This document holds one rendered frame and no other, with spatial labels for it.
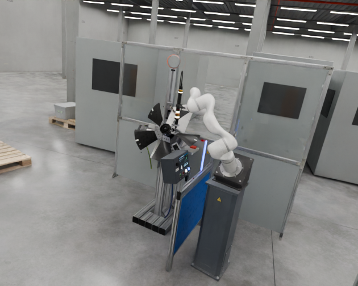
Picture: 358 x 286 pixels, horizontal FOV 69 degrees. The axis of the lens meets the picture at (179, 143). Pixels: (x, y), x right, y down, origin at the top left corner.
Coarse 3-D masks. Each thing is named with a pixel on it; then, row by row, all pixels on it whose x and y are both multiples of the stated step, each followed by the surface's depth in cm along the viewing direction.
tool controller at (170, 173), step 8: (176, 152) 202; (184, 152) 200; (168, 160) 185; (176, 160) 187; (184, 160) 199; (168, 168) 187; (176, 168) 187; (184, 168) 199; (168, 176) 188; (176, 176) 187; (184, 176) 199
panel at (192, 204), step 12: (204, 180) 285; (192, 192) 256; (204, 192) 299; (192, 204) 266; (204, 204) 312; (180, 216) 240; (192, 216) 278; (180, 228) 249; (192, 228) 290; (180, 240) 260
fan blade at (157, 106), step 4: (156, 104) 289; (156, 108) 287; (152, 112) 291; (156, 112) 286; (160, 112) 282; (148, 116) 296; (152, 116) 292; (156, 116) 286; (160, 116) 282; (152, 120) 292; (156, 120) 287; (160, 120) 282; (160, 124) 283
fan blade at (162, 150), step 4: (160, 144) 266; (164, 144) 268; (168, 144) 270; (160, 148) 264; (164, 148) 266; (168, 148) 269; (156, 152) 262; (160, 152) 263; (164, 152) 264; (168, 152) 267; (152, 156) 260; (156, 156) 260; (160, 156) 261; (164, 156) 263; (160, 160) 260
